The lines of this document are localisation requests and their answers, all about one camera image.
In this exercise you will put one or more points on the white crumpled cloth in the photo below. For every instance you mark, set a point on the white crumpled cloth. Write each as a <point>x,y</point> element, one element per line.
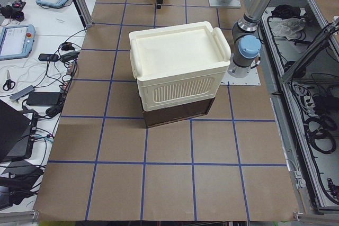
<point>289,28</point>

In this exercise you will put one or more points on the cream plastic drawer cabinet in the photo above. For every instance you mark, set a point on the cream plastic drawer cabinet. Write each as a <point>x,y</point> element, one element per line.
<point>179,64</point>

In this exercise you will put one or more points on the blue teach pendant near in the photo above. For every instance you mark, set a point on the blue teach pendant near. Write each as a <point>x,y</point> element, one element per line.
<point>17,41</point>

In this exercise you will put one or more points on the black laptop computer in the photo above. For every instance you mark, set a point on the black laptop computer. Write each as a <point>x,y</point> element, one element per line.
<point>17,130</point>

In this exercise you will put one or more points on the black power adapter brick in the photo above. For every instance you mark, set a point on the black power adapter brick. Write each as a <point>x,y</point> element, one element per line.
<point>43,98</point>

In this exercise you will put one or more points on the dark brown wooden base box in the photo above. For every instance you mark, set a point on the dark brown wooden base box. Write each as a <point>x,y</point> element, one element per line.
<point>176,113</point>

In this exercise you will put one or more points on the black handled scissors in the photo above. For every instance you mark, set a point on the black handled scissors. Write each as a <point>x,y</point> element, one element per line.
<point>9,83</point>

